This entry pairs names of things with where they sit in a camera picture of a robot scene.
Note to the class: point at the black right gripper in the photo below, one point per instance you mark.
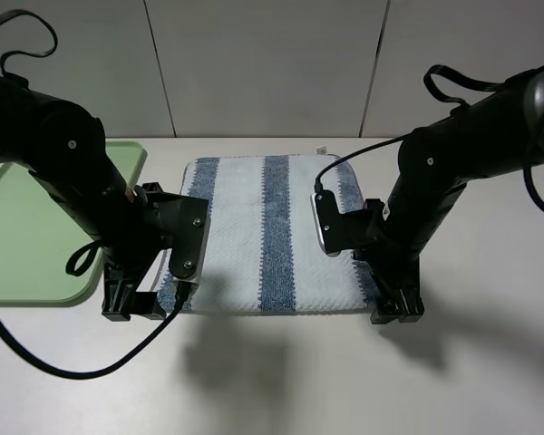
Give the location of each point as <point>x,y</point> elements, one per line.
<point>384,235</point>

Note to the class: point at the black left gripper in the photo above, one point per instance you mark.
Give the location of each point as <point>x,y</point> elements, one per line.
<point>144,231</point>

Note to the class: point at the blue white striped towel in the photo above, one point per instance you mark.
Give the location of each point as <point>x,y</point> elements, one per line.
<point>263,256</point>

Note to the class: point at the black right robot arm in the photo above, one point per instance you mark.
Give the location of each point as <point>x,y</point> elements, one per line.
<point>494,129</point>

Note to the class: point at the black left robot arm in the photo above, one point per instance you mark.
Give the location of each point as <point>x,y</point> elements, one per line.
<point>63,147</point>

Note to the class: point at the green plastic tray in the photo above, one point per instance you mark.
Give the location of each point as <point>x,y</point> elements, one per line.
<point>36,240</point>

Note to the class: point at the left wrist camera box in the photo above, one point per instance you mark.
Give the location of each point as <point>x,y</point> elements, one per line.
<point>190,240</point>

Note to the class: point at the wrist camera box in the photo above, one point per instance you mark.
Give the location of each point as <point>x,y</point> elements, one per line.
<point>190,240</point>
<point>332,227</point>

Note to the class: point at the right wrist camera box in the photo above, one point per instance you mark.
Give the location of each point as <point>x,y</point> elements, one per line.
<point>332,227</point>

